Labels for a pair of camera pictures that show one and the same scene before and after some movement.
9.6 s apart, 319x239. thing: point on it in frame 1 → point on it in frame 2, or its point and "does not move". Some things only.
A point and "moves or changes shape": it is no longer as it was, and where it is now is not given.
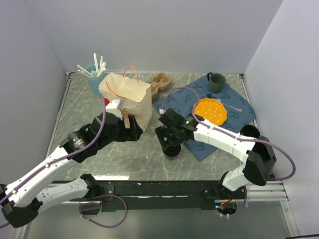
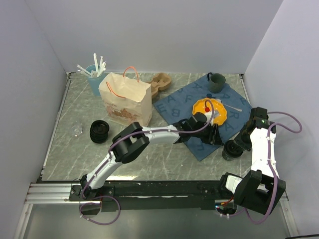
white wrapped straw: [102, 66] does not move
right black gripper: [162, 132] → [245, 146]
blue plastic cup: [94, 81] does not move
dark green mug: [217, 81] does not move
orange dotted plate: [212, 110] does not move
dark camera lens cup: [171, 151] moves or changes shape
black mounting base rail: [119, 195] does not move
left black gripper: [131, 134] → [214, 138]
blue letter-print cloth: [239, 112] does not move
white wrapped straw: [83, 69] does not move
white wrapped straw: [96, 62] does not move
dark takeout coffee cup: [171, 158] → [227, 158]
